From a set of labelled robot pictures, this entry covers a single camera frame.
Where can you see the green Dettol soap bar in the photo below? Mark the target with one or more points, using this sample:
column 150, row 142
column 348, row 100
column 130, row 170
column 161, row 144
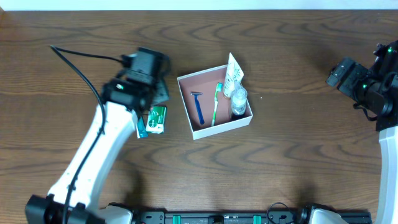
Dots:
column 156, row 120

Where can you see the white cardboard box pink inside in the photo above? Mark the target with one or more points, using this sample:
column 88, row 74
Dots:
column 205, row 81

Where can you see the teal toothpaste tube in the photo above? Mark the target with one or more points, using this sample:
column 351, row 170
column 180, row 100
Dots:
column 141, row 129

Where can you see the blue disposable razor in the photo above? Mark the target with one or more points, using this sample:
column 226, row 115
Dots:
column 197, row 104

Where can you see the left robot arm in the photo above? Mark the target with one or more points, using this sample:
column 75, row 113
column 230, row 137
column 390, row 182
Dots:
column 74, row 198

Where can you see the clear spray bottle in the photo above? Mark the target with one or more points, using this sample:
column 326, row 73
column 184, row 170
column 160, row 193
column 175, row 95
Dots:
column 238, row 101

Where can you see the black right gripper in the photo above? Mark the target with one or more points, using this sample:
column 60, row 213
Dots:
column 339, row 76

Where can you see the black mounting rail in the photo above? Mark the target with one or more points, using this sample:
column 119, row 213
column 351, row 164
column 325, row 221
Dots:
column 158, row 217

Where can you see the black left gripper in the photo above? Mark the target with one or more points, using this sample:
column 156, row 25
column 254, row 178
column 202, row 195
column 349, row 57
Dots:
column 162, row 91

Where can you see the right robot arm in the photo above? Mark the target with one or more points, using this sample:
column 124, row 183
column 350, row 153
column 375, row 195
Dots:
column 385, row 67

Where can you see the white cream tube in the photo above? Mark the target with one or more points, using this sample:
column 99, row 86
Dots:
column 234, row 73

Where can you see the green white toothbrush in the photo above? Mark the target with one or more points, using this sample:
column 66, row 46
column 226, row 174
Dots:
column 217, row 90

